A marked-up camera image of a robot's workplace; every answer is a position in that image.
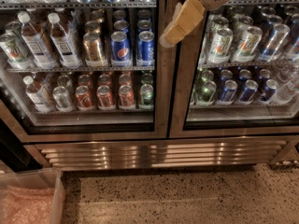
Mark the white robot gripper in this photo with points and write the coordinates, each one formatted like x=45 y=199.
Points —
x=188 y=13

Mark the glass fridge door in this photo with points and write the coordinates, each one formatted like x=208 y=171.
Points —
x=30 y=126
x=274 y=107

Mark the white 7up can right door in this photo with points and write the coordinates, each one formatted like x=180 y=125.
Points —
x=220 y=46

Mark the green can right door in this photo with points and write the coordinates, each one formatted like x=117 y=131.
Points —
x=205 y=92

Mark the green soda can left door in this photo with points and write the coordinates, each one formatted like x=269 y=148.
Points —
x=146 y=96

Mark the steel fridge bottom grille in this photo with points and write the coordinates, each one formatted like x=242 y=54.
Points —
x=98 y=155

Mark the blue pepsi can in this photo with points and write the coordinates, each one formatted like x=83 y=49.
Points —
x=120 y=50
x=145 y=49

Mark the white 7up can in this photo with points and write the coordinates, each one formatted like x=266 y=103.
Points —
x=247 y=45
x=18 y=55

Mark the front blue pepsi can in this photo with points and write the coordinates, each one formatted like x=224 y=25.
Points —
x=120 y=50

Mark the right orange soda can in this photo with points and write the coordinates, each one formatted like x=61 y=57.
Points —
x=126 y=96

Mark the orange soda can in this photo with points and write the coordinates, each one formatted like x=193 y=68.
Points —
x=126 y=96
x=105 y=98
x=84 y=98

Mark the gold soda can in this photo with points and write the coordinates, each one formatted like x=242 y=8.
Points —
x=94 y=50

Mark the middle orange soda can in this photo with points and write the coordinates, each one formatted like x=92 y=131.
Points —
x=105 y=98

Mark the right iced tea bottle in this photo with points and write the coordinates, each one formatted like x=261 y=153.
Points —
x=64 y=41

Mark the iced tea bottle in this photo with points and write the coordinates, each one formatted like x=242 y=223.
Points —
x=38 y=94
x=38 y=42
x=64 y=41

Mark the left orange soda can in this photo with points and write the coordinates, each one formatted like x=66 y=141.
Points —
x=84 y=98

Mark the silver soda can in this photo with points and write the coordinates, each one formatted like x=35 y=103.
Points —
x=63 y=99

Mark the left iced tea bottle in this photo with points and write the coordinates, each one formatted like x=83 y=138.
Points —
x=38 y=42

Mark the lower iced tea bottle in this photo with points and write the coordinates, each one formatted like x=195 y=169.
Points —
x=38 y=94

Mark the left white 7up can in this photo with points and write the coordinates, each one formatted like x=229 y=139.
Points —
x=18 y=55

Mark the clear plastic storage bin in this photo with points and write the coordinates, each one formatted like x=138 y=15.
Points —
x=40 y=179

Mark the pink bubble wrap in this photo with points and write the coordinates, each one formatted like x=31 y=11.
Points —
x=25 y=206

